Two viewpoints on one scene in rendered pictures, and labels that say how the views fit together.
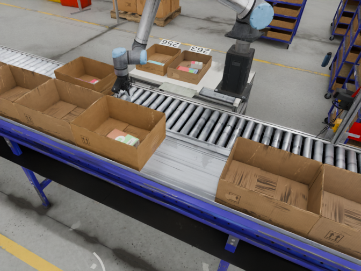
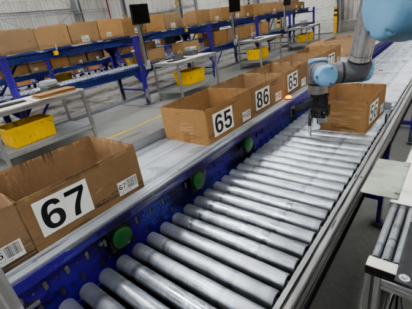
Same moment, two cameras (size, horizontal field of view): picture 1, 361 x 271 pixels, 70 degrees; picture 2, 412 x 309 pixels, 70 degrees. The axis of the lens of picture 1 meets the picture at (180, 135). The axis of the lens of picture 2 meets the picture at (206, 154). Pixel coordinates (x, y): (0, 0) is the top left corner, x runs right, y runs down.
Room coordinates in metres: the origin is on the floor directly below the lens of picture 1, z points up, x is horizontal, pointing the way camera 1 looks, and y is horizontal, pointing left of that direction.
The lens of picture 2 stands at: (1.47, -1.10, 1.39)
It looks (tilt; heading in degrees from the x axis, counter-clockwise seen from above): 24 degrees down; 109
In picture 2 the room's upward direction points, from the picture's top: 9 degrees counter-clockwise
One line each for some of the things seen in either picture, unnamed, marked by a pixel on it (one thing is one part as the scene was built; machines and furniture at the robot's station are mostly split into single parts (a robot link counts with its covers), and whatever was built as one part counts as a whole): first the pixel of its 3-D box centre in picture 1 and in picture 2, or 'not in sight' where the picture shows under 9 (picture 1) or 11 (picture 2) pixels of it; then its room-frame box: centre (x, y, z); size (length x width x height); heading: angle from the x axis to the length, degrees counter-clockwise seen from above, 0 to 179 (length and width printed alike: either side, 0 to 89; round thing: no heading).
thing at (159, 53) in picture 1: (159, 58); not in sight; (2.23, 0.23, 0.80); 0.38 x 0.28 x 0.10; 158
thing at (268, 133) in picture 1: (262, 150); (189, 278); (1.16, -0.53, 0.72); 0.52 x 0.05 x 0.05; 157
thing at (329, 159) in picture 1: (328, 172); not in sight; (1.01, -0.89, 0.72); 0.52 x 0.05 x 0.05; 157
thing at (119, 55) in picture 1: (120, 58); (317, 71); (1.56, 0.42, 1.11); 0.10 x 0.09 x 0.12; 98
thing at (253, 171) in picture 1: (268, 182); (68, 183); (0.72, -0.40, 0.96); 0.39 x 0.29 x 0.17; 67
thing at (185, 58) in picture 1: (190, 66); not in sight; (2.11, -0.06, 0.80); 0.38 x 0.28 x 0.10; 159
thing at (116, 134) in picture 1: (121, 144); not in sight; (0.96, 0.31, 0.92); 0.16 x 0.11 x 0.07; 62
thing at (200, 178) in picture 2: not in sight; (200, 181); (1.08, -0.11, 0.81); 0.07 x 0.01 x 0.07; 67
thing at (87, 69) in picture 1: (89, 78); (348, 105); (1.76, 0.73, 0.83); 0.39 x 0.29 x 0.17; 64
